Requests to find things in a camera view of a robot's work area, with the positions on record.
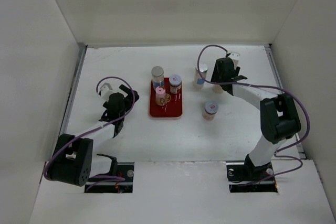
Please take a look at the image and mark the yellow lid squeeze bottle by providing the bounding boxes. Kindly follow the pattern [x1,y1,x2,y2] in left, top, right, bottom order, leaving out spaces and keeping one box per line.
[213,85,224,94]

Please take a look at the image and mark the blue label shaker bottle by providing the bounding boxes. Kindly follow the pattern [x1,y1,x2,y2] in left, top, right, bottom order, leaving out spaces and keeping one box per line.
[151,66,164,89]

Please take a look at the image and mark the pink spice jar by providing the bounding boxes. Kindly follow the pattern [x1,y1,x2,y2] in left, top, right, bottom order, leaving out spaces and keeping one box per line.
[155,87,166,106]

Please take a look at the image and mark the blue lid spice jar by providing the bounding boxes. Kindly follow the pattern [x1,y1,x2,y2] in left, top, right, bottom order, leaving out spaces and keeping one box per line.
[202,101,219,121]
[169,74,182,94]

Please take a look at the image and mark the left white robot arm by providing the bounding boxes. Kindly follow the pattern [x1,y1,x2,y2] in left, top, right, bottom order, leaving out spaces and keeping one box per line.
[43,83,139,187]

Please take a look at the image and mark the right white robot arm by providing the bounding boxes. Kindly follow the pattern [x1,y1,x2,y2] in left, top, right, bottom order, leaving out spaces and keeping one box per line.
[211,57,301,180]

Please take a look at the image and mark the silver lid shaker bottle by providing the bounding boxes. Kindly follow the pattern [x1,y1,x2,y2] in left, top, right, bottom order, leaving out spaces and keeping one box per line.
[193,63,208,89]

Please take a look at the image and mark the red rectangular tray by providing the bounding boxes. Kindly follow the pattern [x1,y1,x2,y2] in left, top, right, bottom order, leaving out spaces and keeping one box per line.
[149,77,183,119]

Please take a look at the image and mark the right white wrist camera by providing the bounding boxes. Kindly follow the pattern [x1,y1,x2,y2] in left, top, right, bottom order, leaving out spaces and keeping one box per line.
[228,51,240,68]

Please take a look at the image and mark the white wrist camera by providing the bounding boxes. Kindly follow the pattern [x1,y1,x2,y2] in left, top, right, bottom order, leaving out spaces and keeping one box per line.
[98,82,114,101]
[228,51,240,68]

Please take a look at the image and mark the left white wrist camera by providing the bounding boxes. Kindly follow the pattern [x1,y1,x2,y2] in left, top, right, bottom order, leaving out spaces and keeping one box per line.
[98,82,114,101]

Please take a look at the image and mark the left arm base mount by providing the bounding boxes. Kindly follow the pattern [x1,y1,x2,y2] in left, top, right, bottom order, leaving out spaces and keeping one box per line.
[84,154,135,194]

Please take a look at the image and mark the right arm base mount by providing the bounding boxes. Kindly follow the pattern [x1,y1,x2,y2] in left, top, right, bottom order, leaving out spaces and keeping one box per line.
[226,157,278,193]

